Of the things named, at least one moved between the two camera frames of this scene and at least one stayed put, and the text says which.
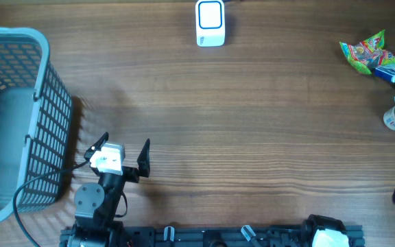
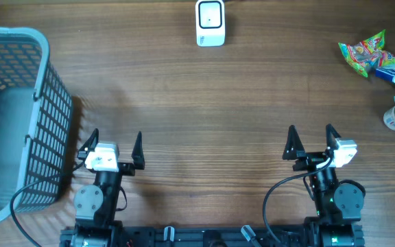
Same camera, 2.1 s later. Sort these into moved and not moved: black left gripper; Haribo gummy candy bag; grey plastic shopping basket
Moved: black left gripper
Not moved: Haribo gummy candy bag; grey plastic shopping basket
